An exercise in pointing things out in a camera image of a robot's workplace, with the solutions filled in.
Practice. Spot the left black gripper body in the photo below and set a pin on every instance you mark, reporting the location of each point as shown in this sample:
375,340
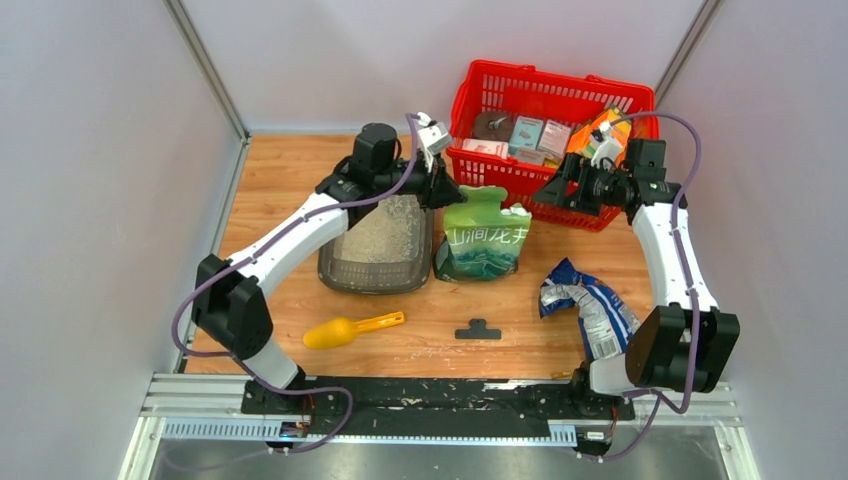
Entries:
425,185

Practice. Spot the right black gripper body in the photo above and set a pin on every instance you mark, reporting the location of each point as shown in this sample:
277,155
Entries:
588,196

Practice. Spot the green litter bag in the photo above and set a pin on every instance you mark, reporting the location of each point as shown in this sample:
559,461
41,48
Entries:
482,239

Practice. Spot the yellow plastic scoop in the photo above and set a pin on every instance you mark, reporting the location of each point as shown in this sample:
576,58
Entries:
342,331

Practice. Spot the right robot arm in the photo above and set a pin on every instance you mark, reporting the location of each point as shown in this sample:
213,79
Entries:
686,341

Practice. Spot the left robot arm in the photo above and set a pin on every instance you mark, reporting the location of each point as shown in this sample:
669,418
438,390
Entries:
229,302

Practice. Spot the pink grey box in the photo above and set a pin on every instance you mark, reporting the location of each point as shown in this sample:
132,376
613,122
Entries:
554,139

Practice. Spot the orange box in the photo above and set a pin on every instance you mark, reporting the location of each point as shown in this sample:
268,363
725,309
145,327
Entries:
579,142

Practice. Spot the teal small box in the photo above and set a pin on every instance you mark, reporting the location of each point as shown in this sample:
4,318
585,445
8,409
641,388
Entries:
526,134

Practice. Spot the pink flat box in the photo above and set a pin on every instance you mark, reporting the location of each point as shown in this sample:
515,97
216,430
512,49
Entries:
495,148

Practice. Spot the grey litter box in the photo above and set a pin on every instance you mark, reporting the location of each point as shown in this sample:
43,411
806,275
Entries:
386,253

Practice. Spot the brown round item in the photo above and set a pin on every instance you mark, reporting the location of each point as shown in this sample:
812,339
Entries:
492,126

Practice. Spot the red shopping basket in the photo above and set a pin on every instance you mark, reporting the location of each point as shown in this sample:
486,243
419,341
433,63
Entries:
522,90

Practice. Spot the blue crumpled bag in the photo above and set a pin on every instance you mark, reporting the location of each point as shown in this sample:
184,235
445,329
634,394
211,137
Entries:
606,323

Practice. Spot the black bag clip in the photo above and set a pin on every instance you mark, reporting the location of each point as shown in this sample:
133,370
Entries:
478,330

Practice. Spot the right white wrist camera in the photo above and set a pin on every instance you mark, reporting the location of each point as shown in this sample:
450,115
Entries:
606,146

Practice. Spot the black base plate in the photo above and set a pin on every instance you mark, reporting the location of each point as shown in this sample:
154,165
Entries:
436,407

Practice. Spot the aluminium rail frame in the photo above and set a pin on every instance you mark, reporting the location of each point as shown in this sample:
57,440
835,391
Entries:
192,425

